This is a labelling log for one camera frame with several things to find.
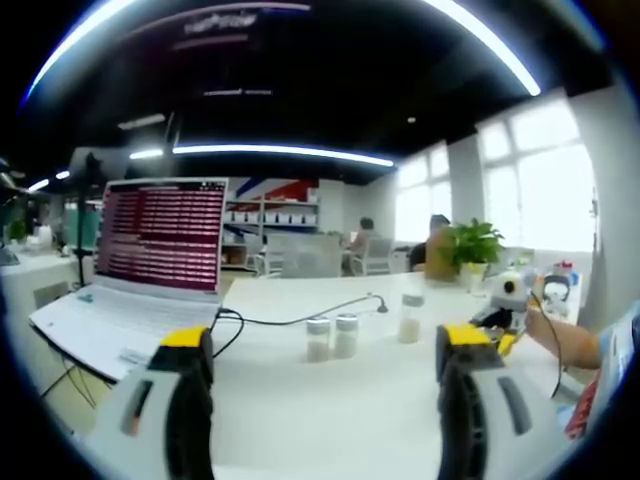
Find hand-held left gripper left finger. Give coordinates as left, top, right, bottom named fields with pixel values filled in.
left=82, top=326, right=217, bottom=480

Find white ceiling air conditioner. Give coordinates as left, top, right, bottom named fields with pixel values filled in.
left=117, top=113, right=167, bottom=131

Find black monitor on pole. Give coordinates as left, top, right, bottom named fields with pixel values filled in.
left=69, top=146, right=130, bottom=291

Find black headset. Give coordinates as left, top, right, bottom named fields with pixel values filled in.
left=542, top=273, right=572, bottom=306

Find white laptop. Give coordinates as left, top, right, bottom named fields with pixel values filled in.
left=27, top=177, right=230, bottom=385

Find person's right hand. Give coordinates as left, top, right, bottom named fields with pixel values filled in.
left=527, top=297, right=559, bottom=344

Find teal partition panel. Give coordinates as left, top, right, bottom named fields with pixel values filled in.
left=64, top=204, right=104, bottom=251

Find white storage shelf unit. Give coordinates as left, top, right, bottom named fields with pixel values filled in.
left=222, top=197, right=321, bottom=271

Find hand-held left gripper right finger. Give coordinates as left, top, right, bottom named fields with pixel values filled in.
left=434, top=323, right=569, bottom=480

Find green potted plant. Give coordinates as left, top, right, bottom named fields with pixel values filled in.
left=442, top=218, right=506, bottom=291

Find brown paper bag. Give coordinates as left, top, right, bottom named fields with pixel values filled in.
left=424, top=229, right=459, bottom=281

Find black power cable with plug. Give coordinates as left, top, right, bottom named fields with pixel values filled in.
left=210, top=293, right=391, bottom=360

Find grey mesh office chair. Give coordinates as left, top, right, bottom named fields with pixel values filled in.
left=267, top=233, right=344, bottom=279

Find large bright window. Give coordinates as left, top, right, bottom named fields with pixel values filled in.
left=395, top=142, right=451, bottom=246
left=477, top=94, right=599, bottom=254

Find tall pale-filled seasoning bottle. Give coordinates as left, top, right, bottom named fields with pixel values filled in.
left=398, top=292, right=425, bottom=345

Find straight ceiling light strip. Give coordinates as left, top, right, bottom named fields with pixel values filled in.
left=172, top=144, right=396, bottom=168

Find white office chair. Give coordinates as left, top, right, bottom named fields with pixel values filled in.
left=352, top=237, right=395, bottom=277

